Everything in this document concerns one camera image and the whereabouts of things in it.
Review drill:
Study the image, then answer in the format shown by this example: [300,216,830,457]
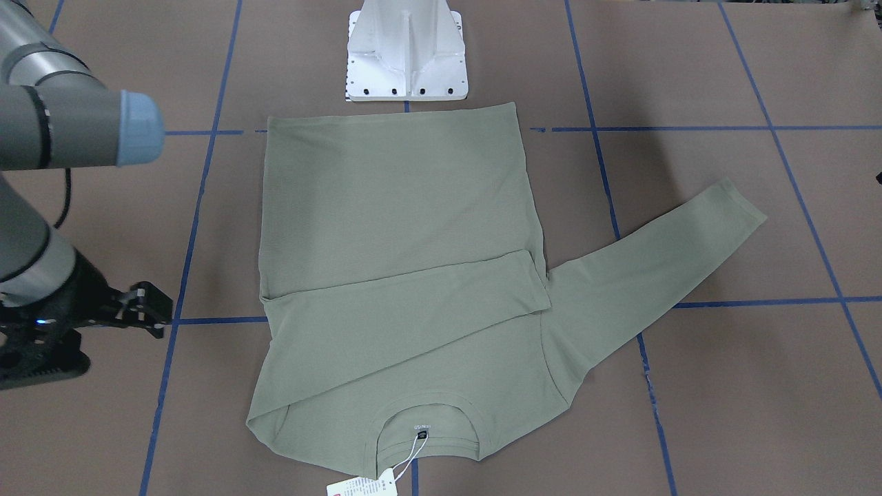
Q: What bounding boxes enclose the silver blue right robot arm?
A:
[1,1,174,390]

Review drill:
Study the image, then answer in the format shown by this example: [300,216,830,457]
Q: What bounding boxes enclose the white paper clothing tag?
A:
[327,468,399,496]

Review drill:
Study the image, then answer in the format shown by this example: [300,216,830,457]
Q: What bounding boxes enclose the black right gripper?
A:
[1,268,174,391]

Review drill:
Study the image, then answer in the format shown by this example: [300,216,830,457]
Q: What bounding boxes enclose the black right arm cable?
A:
[52,168,74,231]

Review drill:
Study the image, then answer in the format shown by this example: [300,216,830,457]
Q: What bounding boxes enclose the olive green long-sleeve shirt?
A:
[246,103,766,478]

